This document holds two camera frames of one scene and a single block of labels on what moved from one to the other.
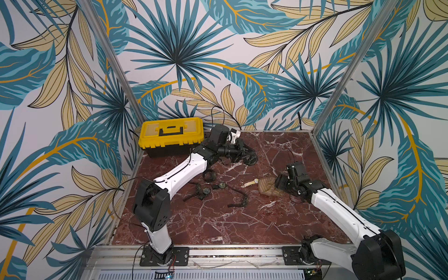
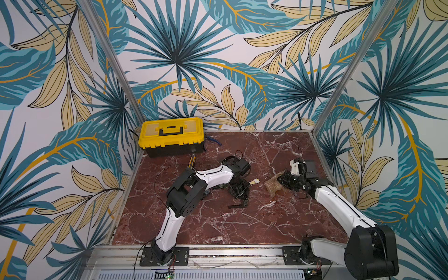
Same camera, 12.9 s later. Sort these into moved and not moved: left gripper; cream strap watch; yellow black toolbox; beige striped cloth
Moved: left gripper; beige striped cloth
Not moved: cream strap watch; yellow black toolbox
